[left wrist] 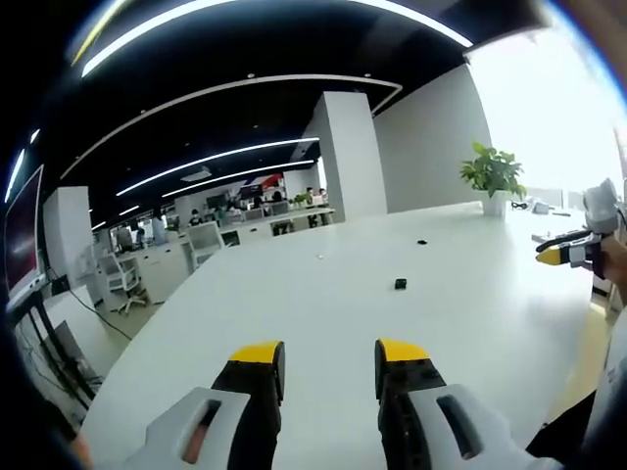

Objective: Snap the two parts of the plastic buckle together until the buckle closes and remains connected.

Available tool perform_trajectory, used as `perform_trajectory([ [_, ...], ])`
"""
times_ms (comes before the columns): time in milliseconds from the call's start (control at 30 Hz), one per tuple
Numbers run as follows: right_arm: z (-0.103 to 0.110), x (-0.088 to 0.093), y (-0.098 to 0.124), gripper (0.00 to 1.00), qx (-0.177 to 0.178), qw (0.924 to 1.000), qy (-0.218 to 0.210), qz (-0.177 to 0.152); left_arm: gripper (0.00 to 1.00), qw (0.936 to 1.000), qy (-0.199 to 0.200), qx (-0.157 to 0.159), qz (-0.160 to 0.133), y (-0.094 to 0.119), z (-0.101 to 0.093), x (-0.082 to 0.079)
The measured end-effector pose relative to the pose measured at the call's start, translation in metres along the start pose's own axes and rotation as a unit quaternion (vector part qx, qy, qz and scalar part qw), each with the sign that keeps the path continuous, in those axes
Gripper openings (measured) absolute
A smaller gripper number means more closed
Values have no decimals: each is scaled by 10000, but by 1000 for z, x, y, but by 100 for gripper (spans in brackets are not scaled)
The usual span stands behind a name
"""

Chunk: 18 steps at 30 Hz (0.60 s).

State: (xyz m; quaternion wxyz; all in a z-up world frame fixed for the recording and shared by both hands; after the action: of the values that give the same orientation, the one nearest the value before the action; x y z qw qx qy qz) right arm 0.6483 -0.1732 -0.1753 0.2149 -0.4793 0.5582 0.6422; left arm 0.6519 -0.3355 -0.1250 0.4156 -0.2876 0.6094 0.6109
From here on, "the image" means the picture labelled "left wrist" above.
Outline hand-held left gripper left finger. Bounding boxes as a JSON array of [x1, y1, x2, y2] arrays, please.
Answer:
[[121, 340, 286, 470]]

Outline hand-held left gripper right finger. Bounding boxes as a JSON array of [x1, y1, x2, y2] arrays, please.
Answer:
[[374, 337, 564, 470]]

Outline person's right hand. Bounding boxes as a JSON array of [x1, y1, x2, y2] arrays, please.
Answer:
[[603, 234, 627, 276]]

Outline green potted plant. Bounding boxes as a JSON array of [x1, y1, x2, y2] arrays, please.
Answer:
[[458, 141, 528, 217]]

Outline person's white shirt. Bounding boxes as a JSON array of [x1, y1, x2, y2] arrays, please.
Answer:
[[580, 305, 627, 470]]

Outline person's dark trousers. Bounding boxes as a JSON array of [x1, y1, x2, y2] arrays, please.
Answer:
[[524, 386, 604, 470]]

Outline white low cabinet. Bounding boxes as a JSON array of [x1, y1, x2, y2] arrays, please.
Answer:
[[97, 232, 195, 301]]

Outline white office chair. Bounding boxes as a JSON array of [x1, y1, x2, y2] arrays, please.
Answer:
[[187, 223, 225, 269], [96, 250, 149, 316]]

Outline black screen stand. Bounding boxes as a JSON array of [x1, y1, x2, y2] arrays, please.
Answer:
[[9, 293, 99, 407]]

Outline long white office desk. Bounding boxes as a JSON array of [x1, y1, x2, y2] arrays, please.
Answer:
[[217, 206, 338, 237]]

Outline large display screen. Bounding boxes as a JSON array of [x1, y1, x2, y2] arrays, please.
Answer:
[[3, 164, 49, 307]]

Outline curved ceiling light strip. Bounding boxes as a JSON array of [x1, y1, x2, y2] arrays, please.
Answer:
[[59, 72, 404, 181]]

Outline long ceiling light strip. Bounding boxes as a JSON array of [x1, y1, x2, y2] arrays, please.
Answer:
[[79, 0, 475, 78]]

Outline black floor cable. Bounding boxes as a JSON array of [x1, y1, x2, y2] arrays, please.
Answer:
[[62, 287, 166, 341]]

